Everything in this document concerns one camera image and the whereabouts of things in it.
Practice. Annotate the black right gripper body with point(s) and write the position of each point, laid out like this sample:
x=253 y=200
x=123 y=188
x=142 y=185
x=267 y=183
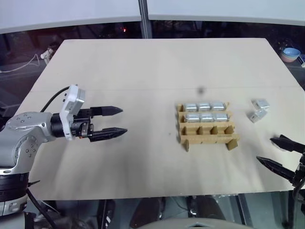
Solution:
x=300 y=171

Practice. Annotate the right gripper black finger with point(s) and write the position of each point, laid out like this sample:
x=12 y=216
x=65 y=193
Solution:
x=288 y=143
x=276 y=167

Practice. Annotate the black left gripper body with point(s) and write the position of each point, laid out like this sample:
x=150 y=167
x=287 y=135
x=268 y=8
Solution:
x=79 y=125

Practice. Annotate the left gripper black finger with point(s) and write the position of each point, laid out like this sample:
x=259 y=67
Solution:
x=109 y=134
x=107 y=110

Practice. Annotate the loose silver cell lower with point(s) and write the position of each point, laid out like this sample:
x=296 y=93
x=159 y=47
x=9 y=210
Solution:
x=257 y=115

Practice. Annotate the loose silver cell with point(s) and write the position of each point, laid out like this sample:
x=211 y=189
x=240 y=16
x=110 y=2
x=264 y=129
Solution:
x=261 y=103
x=257 y=115

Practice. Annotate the loose silver cell upper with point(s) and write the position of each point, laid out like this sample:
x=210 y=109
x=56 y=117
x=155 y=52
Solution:
x=261 y=103

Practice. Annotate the wooden slotted rack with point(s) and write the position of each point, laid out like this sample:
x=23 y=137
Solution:
x=207 y=138

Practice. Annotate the white plug adapter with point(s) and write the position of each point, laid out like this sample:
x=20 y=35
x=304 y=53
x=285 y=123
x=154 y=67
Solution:
x=46 y=55

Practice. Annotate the dark rounded shape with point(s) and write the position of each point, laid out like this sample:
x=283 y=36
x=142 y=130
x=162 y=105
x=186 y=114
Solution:
x=206 y=206
x=149 y=207

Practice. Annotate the pink bowl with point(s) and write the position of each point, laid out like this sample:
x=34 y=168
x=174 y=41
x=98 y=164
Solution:
x=287 y=59

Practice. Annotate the blue bowl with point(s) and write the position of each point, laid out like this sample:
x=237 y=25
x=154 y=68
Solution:
x=290 y=52

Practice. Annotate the grey robot body front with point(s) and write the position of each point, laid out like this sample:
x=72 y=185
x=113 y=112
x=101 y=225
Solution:
x=196 y=223

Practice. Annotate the grey metal pole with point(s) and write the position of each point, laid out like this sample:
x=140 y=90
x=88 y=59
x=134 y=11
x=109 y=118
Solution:
x=145 y=19

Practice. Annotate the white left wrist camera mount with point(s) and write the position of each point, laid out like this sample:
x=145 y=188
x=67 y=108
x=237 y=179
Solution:
x=71 y=100

